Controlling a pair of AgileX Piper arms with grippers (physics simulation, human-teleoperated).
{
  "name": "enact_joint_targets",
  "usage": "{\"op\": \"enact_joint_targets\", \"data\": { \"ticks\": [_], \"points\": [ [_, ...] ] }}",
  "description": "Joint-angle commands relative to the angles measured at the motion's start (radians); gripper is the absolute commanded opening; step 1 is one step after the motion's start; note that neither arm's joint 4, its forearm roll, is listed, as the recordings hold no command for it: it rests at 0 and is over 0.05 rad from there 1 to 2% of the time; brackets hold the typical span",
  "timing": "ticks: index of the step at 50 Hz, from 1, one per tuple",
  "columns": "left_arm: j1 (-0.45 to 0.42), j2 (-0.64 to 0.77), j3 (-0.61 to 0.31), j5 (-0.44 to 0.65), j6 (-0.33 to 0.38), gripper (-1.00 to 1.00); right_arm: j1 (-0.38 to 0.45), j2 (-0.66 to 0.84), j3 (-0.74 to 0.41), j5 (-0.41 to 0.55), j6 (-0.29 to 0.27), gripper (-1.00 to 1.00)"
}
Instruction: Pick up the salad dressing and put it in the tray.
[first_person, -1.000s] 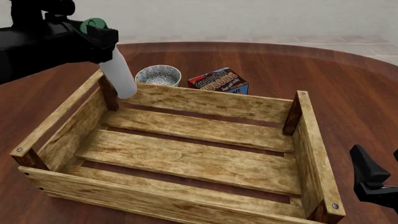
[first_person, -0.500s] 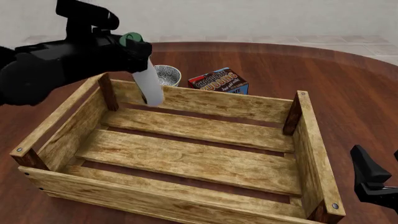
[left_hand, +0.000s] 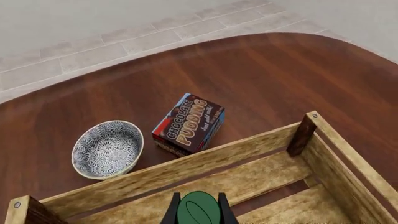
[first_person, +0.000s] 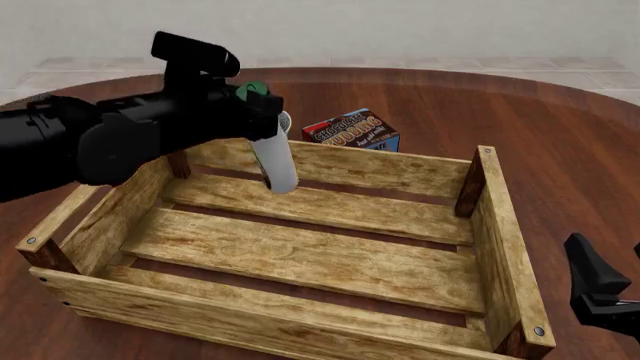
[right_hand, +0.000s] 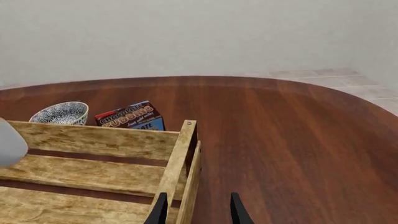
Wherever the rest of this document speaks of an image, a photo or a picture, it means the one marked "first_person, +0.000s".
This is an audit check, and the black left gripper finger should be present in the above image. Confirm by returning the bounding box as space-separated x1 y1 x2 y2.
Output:
243 90 285 144

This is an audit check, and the wooden slat tray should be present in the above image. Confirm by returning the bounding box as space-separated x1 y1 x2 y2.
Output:
14 135 558 360

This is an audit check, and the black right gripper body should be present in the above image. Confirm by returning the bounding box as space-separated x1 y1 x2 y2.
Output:
569 290 640 336

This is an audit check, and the white bottle with green cap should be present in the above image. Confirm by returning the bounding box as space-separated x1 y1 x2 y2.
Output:
236 80 301 195

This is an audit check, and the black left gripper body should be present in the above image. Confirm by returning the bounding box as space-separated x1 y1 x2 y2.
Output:
209 84 252 141

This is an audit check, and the chocolate pudding box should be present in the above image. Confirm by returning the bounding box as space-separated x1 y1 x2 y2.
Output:
301 108 402 154

